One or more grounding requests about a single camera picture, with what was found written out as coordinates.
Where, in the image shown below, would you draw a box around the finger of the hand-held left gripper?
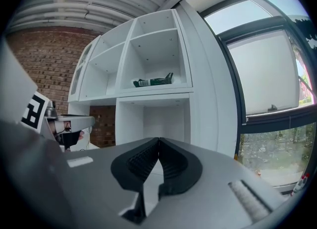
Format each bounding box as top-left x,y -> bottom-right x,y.
57,115 -> 96,133

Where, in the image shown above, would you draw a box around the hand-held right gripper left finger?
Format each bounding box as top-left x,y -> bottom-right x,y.
110,137 -> 160,224

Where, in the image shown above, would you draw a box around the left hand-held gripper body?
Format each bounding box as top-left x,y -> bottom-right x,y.
0,42 -> 65,151

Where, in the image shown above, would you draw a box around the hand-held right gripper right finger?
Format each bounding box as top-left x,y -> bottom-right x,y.
158,137 -> 204,196

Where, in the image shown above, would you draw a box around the dark green and white bag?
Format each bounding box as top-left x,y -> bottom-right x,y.
133,72 -> 174,88

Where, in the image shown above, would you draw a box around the white desk hutch cabinet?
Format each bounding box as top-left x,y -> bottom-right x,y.
67,9 -> 195,200

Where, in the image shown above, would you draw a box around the white arched glass cabinet door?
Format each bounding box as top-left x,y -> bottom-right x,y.
68,36 -> 101,103

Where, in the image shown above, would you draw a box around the small white bottle red cap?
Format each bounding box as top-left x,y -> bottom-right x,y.
291,177 -> 307,196
298,173 -> 311,187

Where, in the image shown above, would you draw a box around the white ceiling pipes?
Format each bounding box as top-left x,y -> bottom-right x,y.
7,0 -> 159,30

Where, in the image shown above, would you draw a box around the frosted open window sash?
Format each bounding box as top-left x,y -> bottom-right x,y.
226,29 -> 302,115

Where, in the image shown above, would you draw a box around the cluster of black hanging shapes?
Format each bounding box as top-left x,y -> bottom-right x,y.
294,16 -> 317,48

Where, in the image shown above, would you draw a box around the black window frame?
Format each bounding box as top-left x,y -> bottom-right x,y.
195,0 -> 317,196

